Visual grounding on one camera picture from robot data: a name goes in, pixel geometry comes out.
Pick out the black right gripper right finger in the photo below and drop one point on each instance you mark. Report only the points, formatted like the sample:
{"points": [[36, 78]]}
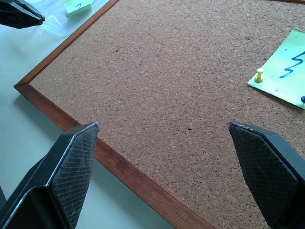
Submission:
{"points": [[267, 171]]}

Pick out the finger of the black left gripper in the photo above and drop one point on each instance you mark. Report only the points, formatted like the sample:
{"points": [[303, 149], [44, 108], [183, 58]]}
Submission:
{"points": [[22, 7], [16, 19]]}

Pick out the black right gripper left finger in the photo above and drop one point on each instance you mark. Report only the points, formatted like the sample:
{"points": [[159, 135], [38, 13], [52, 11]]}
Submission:
{"points": [[69, 171]]}

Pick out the small green sticky note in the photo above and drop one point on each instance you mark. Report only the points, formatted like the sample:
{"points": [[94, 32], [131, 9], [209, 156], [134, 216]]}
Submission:
{"points": [[76, 8]]}

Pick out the blue push pin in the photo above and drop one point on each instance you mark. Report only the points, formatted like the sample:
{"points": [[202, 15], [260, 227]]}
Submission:
{"points": [[303, 99]]}

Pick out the yellow push pin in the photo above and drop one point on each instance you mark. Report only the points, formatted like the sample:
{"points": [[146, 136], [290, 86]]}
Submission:
{"points": [[259, 77]]}

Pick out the green note with blue scribble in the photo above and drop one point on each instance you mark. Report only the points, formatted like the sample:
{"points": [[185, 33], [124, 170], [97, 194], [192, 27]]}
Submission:
{"points": [[278, 66]]}

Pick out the clear plastic tray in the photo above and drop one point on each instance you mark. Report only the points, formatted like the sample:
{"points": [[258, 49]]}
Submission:
{"points": [[57, 23]]}

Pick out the cork board with wooden frame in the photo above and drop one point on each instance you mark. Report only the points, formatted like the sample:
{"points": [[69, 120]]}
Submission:
{"points": [[166, 83]]}

